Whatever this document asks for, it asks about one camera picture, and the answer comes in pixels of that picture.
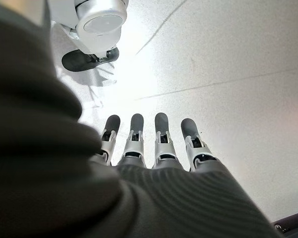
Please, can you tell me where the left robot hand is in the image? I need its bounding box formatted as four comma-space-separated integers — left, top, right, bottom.
0, 2, 283, 238

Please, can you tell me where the dark equipment base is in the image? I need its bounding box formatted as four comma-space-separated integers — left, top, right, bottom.
270, 209, 298, 238

